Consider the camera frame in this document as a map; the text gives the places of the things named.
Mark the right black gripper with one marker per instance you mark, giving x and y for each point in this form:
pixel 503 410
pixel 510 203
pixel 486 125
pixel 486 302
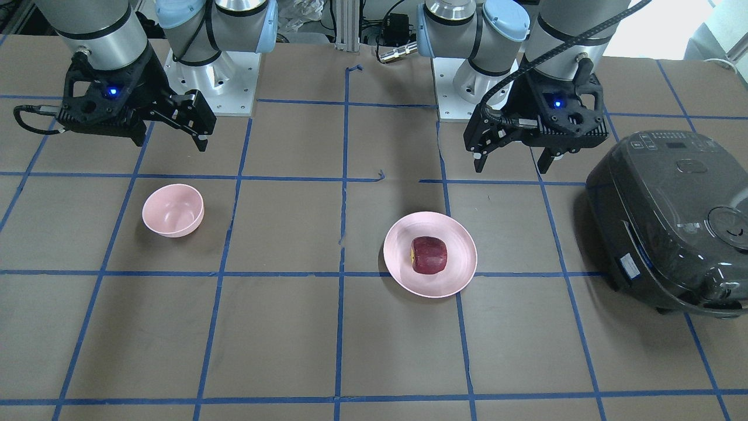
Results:
pixel 153 83

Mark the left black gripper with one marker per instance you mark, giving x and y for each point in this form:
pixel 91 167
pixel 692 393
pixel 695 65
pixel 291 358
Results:
pixel 515 98

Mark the red apple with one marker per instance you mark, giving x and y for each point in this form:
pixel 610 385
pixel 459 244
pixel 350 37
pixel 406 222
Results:
pixel 428 255

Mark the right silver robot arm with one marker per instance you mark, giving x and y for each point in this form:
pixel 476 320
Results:
pixel 113 36

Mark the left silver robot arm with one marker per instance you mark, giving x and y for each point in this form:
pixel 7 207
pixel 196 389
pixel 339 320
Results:
pixel 491 34

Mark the pink bowl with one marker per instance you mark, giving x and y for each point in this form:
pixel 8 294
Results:
pixel 174 210

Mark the pink plate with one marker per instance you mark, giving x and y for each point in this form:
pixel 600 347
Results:
pixel 461 254

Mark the dark grey rice cooker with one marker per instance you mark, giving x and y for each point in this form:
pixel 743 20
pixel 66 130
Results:
pixel 671 209

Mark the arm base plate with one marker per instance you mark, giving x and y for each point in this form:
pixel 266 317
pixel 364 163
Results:
pixel 228 84
pixel 456 99

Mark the aluminium frame post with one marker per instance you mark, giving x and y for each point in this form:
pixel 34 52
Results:
pixel 347 17

